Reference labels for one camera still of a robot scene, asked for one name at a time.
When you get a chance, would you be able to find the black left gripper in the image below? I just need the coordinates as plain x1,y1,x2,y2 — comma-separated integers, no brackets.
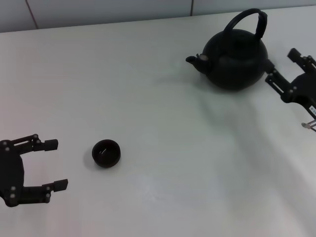
0,134,69,207

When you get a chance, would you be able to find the right gripper connector cable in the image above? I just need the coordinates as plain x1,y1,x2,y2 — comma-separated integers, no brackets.
301,118,316,133

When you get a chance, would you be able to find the black round teapot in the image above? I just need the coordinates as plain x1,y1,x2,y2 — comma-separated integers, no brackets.
185,8,269,93

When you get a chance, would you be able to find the small black teacup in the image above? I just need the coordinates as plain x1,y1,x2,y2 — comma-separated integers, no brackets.
91,139,122,169

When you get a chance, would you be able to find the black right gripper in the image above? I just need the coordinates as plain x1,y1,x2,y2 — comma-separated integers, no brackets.
265,48,316,119

